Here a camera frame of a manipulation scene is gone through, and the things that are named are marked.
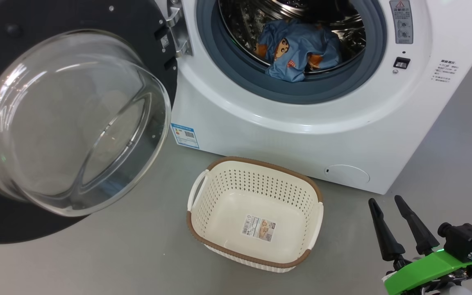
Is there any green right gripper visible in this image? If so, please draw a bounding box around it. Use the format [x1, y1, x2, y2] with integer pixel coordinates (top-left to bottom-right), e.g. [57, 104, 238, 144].
[368, 195, 472, 295]

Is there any blue cartoon print garment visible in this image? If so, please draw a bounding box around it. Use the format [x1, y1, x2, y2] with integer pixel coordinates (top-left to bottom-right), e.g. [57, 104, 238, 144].
[254, 18, 342, 83]

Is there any white front-load washing machine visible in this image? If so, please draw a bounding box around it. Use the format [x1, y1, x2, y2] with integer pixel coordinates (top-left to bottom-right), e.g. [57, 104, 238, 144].
[154, 0, 472, 195]

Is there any grey rubber door gasket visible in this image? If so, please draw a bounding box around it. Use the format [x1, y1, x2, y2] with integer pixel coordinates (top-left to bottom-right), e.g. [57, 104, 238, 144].
[196, 0, 387, 105]

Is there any stainless steel washing machine drum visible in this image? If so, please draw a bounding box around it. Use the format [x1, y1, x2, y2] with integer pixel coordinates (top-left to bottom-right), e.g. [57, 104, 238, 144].
[218, 0, 367, 74]

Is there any metal door hinge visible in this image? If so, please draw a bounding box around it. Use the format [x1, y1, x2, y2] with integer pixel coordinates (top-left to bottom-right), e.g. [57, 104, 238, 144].
[166, 0, 193, 58]

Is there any round white filter cover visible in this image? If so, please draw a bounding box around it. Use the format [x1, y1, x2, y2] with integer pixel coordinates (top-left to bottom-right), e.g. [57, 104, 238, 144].
[324, 165, 370, 185]

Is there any paper basket label sticker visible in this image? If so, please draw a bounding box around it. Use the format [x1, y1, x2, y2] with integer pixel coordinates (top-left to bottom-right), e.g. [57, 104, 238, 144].
[241, 216, 276, 242]

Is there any white basket with brown rim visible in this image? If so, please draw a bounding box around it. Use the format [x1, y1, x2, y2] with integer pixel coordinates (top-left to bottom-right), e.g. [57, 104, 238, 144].
[186, 156, 325, 273]

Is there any grey warning sticker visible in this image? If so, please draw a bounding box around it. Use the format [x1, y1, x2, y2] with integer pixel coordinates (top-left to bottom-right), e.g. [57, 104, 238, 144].
[389, 0, 414, 45]

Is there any blue energy label sticker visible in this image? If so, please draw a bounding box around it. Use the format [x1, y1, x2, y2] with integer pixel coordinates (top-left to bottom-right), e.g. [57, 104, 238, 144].
[170, 123, 200, 149]

